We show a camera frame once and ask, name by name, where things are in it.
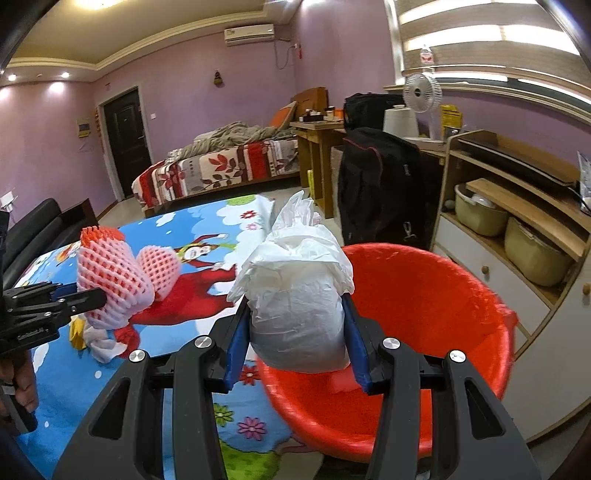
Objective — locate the orange pillow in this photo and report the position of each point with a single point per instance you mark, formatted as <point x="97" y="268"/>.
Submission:
<point x="282" y="116"/>

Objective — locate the yellow packet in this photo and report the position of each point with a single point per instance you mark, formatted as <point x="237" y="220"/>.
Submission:
<point x="77" y="334"/>

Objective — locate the person's left hand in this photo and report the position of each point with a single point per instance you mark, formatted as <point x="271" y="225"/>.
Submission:
<point x="25" y="374"/>

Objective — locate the yellow wall panel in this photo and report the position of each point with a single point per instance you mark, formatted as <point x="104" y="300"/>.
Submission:
<point x="84" y="129"/>

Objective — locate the wooden headboard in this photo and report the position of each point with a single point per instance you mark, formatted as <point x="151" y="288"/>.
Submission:
<point x="311" y="101"/>

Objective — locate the orange foam fruit net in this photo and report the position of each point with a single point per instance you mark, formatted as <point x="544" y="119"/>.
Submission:
<point x="99" y="234"/>

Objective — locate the white desk fan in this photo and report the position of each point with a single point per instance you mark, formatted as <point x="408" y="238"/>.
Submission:
<point x="422" y="92"/>

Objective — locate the white air conditioner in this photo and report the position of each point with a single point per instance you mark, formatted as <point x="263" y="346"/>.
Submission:
<point x="249" y="34"/>

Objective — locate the large pink foam fruit net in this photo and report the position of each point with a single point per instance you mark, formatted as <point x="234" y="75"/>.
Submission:
<point x="115" y="272"/>

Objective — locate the beige rumpled quilt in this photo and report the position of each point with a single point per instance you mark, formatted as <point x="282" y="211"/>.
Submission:
<point x="235" y="134"/>

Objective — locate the black sofa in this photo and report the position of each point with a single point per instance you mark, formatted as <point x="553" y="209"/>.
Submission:
<point x="41" y="226"/>

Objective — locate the clear plastic bottle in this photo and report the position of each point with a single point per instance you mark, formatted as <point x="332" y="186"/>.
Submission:
<point x="426" y="56"/>

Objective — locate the large beige basket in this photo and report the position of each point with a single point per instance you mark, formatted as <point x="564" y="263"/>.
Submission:
<point x="535" y="258"/>

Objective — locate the small pink foam fruit net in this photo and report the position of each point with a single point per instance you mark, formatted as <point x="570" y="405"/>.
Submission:
<point x="159" y="270"/>

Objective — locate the wooden shelf cabinet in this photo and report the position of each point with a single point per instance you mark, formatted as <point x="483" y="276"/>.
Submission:
<point x="545" y="332"/>

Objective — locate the crumpled white tissue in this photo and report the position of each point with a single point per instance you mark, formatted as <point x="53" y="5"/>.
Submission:
<point x="106" y="348"/>

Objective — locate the small wall ornament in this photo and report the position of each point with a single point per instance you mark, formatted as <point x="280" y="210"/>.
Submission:
<point x="218" y="78"/>

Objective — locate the black duffel bag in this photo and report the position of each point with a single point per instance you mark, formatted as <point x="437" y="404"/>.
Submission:
<point x="369" y="110"/>

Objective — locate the row of small bottles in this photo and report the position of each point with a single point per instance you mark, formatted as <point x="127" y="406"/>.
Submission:
<point x="323" y="114"/>

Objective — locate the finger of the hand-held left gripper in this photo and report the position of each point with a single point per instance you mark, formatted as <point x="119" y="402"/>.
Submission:
<point x="60" y="290"/>
<point x="78" y="303"/>

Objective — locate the wooden desk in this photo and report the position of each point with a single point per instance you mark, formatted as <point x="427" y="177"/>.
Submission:
<point x="316" y="147"/>

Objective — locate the small beige basket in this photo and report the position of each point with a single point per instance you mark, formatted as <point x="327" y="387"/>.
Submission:
<point x="480" y="214"/>

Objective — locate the striped window blind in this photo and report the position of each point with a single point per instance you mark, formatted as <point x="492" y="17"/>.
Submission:
<point x="461" y="32"/>

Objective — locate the bed with floral sheet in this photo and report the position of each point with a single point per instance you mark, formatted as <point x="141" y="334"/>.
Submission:
<point x="207" y="173"/>

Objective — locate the white humidifier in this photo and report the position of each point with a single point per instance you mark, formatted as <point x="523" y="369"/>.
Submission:
<point x="399" y="122"/>

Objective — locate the white plastic bag bundle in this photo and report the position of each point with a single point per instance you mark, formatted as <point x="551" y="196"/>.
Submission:
<point x="295" y="314"/>

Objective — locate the blue printed blanket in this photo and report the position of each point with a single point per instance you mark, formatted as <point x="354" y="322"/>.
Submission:
<point x="194" y="300"/>

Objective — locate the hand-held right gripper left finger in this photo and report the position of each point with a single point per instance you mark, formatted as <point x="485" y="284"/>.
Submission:
<point x="236" y="350"/>

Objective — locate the yellow box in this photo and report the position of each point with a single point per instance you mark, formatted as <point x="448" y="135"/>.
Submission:
<point x="450" y="119"/>

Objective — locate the dark wooden door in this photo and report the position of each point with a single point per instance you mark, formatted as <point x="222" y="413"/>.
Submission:
<point x="124" y="143"/>

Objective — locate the large black backpack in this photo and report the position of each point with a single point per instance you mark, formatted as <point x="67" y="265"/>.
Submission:
<point x="383" y="189"/>

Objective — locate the red plastic bin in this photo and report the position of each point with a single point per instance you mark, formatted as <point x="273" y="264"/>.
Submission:
<point x="415" y="286"/>

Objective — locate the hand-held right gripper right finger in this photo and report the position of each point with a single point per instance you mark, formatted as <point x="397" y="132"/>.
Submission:
<point x="358" y="355"/>

